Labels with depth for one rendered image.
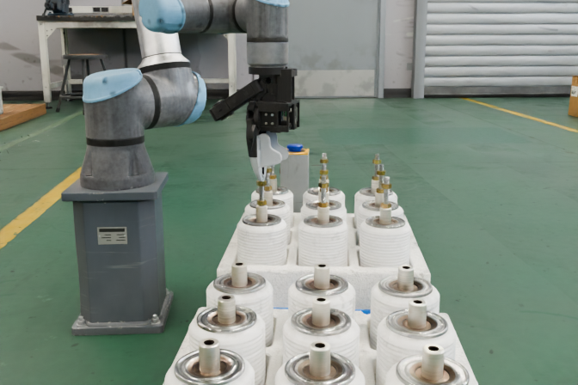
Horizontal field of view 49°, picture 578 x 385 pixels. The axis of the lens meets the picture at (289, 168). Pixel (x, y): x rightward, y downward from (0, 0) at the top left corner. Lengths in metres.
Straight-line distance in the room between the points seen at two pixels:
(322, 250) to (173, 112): 0.44
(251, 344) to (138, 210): 0.57
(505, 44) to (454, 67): 0.53
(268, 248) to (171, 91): 0.40
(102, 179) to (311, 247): 0.43
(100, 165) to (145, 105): 0.15
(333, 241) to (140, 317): 0.44
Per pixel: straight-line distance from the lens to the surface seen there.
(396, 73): 6.33
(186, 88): 1.38
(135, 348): 1.33
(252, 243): 1.19
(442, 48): 6.37
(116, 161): 1.30
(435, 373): 0.70
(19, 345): 1.41
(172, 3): 1.12
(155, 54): 1.40
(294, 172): 1.58
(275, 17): 1.14
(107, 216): 1.31
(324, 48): 6.20
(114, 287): 1.36
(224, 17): 1.19
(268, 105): 1.14
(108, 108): 1.29
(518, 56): 6.64
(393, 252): 1.20
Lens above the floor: 0.60
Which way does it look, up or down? 12 degrees down
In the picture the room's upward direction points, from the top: straight up
